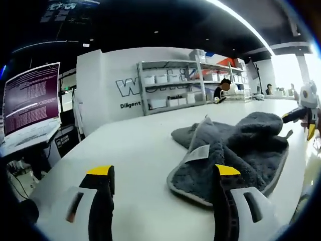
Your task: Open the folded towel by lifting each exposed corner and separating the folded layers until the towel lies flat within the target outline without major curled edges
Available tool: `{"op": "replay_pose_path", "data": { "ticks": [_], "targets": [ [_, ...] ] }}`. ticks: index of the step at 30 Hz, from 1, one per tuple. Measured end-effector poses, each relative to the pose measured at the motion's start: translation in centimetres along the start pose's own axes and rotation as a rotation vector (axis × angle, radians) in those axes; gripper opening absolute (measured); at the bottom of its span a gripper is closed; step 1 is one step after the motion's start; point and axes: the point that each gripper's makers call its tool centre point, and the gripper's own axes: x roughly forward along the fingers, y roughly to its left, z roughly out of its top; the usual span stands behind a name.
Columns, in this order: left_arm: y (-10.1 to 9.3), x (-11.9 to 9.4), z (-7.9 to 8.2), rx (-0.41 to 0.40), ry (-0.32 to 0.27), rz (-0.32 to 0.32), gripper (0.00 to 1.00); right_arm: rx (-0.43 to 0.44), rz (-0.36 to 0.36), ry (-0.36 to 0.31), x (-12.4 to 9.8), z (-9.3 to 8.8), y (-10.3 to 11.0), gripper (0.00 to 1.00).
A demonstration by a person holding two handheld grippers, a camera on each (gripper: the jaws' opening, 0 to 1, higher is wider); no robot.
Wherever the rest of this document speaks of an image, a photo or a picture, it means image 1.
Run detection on grey towel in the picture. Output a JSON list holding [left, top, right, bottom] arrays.
[[167, 111, 294, 207]]

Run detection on black monitor on stand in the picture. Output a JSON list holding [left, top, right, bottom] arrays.
[[247, 59, 261, 81]]

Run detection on black cabinet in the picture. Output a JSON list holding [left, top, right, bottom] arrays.
[[54, 125, 81, 159]]

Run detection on white hanging coat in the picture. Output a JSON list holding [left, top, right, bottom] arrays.
[[72, 90, 86, 141]]

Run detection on ceiling light strip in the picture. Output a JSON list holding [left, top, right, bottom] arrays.
[[215, 0, 276, 56]]

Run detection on grey metal shelf rack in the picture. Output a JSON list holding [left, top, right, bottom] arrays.
[[136, 49, 251, 116]]

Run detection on computer monitor purple screen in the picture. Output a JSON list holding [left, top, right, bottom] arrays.
[[2, 62, 62, 151]]

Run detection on rows of white storage bins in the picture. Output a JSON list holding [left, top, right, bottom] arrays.
[[142, 49, 248, 110]]

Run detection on wire dish rack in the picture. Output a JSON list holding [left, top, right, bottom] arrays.
[[225, 84, 251, 102]]

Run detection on dark wall display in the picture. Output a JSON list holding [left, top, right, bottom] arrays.
[[40, 0, 101, 25]]

